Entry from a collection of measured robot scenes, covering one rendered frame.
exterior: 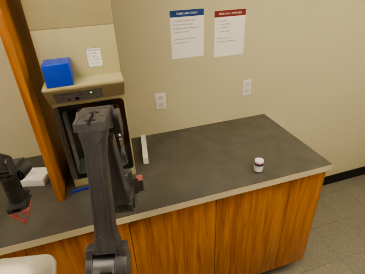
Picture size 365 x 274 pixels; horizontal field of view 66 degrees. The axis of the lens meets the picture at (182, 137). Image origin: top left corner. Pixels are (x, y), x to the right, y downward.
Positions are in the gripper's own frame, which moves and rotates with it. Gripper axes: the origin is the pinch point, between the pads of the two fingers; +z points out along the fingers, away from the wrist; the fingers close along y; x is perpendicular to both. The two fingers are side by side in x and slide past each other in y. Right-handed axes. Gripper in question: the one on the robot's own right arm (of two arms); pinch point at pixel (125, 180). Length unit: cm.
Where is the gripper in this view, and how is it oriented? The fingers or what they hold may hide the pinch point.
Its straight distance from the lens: 126.8
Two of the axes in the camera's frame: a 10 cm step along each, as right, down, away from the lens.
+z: -2.3, -1.9, 9.5
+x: 0.9, 9.7, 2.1
